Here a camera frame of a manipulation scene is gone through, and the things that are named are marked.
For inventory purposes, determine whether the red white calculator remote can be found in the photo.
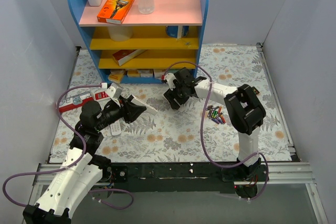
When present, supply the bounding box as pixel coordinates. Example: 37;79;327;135
94;91;110;102

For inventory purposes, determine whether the white cup on shelf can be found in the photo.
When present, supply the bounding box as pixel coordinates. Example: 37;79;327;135
108;26;133;42

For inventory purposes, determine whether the orange razor box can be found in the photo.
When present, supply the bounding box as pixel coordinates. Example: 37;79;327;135
97;0;134;25

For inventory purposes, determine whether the white remote on table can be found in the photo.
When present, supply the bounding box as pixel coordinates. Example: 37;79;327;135
110;121;121;136

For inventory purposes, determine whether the white slim remote control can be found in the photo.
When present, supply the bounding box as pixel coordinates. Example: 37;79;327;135
129;95;157;115

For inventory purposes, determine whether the blue wooden shelf unit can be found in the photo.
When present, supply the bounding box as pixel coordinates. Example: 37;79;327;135
67;0;209;82

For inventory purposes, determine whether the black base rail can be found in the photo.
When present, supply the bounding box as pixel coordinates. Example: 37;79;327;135
92;156;269;198

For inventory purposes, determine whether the red white toothpaste box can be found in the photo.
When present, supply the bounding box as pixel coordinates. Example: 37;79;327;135
58;91;94;113

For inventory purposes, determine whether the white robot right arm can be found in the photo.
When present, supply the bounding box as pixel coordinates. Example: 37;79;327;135
161;68;266;181

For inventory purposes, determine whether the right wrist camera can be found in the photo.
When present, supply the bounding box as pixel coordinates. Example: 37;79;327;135
162;73;176;90

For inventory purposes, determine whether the blue white can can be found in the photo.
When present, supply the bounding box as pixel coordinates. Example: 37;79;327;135
165;26;189;39

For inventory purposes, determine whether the red white box on shelf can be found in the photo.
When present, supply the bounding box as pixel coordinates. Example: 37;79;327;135
112;49;146;66

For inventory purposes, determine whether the pile of aaa batteries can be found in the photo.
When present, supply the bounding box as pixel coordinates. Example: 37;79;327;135
206;105;226;124

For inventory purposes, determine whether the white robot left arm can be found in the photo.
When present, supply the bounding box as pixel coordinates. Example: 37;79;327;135
23;95;148;223

